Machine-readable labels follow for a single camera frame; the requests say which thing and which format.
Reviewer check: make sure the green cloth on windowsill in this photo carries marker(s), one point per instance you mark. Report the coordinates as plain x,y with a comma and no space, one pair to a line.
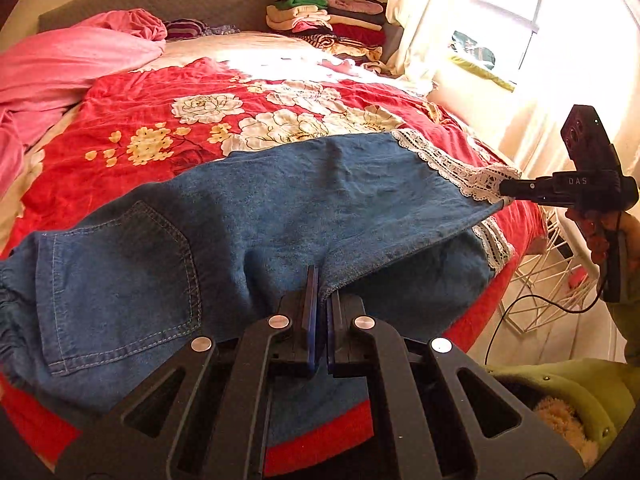
482,67

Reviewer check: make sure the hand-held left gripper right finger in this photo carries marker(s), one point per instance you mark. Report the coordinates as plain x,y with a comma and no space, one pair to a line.
331,330

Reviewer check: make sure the purple striped cloth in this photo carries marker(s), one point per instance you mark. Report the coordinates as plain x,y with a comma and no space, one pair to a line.
185,29

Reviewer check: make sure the blue denim jeans with lace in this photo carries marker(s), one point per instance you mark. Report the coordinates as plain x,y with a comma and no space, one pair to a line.
300,200

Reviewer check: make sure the green fleece-lined jacket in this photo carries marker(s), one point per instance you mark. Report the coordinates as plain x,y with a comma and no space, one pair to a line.
580,390

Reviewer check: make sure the red floral bed cover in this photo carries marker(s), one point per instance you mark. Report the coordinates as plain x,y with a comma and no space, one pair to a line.
150,100

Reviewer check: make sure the pink blanket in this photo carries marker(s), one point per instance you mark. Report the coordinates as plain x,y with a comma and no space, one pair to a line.
65,60

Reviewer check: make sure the person's right hand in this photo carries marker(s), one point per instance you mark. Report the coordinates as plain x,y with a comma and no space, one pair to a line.
607,232

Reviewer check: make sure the grey padded headboard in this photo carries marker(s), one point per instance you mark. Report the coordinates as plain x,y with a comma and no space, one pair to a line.
150,0

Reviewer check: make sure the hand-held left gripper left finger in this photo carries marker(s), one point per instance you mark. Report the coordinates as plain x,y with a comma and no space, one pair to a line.
312,310

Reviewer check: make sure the stack of folded clothes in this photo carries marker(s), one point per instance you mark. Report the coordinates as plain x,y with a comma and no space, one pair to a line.
325,20

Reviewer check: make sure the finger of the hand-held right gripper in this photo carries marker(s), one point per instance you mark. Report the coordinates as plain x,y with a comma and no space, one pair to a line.
525,187

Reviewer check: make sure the cream bed sheet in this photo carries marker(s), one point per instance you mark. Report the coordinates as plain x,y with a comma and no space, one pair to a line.
280,52

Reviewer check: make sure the cream curtain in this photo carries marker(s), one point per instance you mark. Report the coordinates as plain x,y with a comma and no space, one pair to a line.
425,20

